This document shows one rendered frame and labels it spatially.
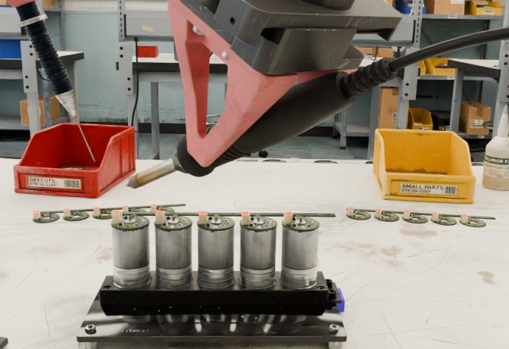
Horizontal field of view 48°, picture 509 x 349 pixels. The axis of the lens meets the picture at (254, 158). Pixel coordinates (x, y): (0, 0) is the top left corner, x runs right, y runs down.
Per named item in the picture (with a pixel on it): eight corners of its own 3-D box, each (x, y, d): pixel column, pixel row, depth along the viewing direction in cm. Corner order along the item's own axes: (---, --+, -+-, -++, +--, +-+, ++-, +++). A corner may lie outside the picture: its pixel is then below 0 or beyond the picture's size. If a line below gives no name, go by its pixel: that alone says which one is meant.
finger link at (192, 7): (124, 124, 28) (181, -55, 24) (226, 110, 34) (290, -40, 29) (204, 214, 25) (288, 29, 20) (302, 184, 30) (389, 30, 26)
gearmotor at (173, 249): (191, 300, 37) (190, 227, 36) (153, 300, 37) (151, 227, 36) (193, 284, 40) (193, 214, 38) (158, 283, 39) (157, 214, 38)
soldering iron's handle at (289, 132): (183, 181, 29) (385, 100, 21) (170, 136, 30) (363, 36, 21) (218, 172, 31) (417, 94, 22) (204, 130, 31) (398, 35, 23)
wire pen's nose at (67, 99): (64, 117, 34) (54, 94, 33) (82, 110, 34) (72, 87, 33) (65, 120, 33) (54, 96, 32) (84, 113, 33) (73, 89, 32)
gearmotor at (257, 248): (276, 300, 37) (278, 228, 36) (238, 300, 37) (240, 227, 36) (273, 284, 40) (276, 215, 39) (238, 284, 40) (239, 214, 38)
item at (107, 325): (327, 295, 41) (328, 281, 40) (346, 352, 34) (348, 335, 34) (104, 295, 40) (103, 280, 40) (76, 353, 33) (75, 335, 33)
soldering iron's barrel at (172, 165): (126, 197, 34) (188, 171, 30) (119, 172, 34) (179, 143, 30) (146, 192, 35) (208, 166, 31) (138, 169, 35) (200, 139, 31)
